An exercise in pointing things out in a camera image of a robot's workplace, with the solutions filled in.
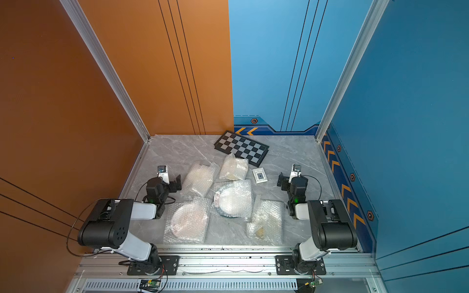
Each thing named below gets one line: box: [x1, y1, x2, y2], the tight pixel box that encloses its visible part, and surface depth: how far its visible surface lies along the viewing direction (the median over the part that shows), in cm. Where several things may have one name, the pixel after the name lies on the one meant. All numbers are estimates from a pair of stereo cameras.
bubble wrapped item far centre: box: [219, 153, 249, 181], surface depth 103 cm
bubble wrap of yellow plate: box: [246, 194, 285, 246], surface depth 84 cm
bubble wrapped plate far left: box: [179, 160, 221, 200], surface depth 98 cm
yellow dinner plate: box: [255, 227, 265, 239], surface depth 81 cm
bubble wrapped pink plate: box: [163, 197, 212, 245], surface depth 84 cm
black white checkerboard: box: [213, 130, 270, 168], surface depth 114 cm
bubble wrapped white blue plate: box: [211, 179, 253, 222], surface depth 91 cm
